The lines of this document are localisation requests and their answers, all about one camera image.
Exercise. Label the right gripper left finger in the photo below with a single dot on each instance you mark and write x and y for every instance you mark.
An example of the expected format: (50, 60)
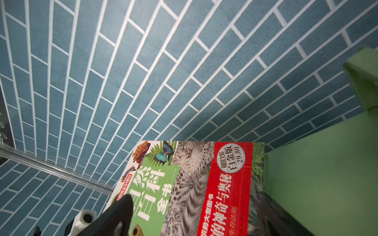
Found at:
(115, 221)

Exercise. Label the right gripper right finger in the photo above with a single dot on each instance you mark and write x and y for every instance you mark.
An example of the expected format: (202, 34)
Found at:
(276, 221)

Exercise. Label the green nature encyclopedia book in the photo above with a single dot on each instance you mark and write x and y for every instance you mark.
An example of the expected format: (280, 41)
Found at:
(189, 188)

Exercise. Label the green wooden shelf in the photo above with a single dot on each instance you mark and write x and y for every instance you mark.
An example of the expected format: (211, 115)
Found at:
(328, 181)

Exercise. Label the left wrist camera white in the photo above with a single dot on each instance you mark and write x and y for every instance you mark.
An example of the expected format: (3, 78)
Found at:
(82, 220)

